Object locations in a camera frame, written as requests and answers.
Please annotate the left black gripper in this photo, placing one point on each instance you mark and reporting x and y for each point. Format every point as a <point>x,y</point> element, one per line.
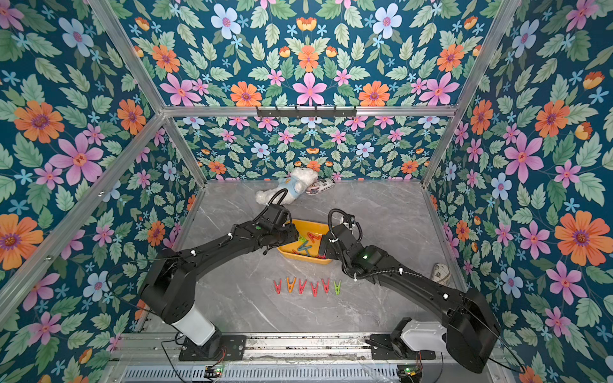
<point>293,234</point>

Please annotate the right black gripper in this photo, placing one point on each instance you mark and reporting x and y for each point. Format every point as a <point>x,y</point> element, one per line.
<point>328,245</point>

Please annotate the yellow plastic storage box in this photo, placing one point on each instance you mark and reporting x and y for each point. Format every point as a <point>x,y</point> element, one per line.
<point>308,247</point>

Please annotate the green clothespin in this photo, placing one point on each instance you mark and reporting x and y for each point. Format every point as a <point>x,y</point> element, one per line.
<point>337,287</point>

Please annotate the red clothespin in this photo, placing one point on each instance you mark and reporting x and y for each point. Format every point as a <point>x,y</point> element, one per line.
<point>278,286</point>
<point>326,285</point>
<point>302,285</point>
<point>314,289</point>

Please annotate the orange clothespin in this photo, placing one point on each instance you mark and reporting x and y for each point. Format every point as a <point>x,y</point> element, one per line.
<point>291,284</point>

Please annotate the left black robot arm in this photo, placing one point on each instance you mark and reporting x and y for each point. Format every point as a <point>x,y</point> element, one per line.
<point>169,289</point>

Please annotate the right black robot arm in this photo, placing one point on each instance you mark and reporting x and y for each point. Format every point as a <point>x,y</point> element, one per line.
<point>465,327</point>

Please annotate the white teddy bear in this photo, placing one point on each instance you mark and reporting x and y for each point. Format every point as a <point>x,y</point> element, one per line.
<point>296,184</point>

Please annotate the small printed pouch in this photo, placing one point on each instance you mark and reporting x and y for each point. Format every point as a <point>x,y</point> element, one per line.
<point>320,186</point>

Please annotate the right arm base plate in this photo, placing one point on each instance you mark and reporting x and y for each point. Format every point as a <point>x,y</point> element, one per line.
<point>386,347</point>

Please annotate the black hook rail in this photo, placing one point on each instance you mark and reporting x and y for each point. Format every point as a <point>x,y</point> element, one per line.
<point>299,112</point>

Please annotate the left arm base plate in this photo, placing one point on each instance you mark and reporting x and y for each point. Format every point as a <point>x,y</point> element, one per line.
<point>225,348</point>

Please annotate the aluminium front rail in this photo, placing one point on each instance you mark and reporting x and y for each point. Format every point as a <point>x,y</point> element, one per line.
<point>260,347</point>

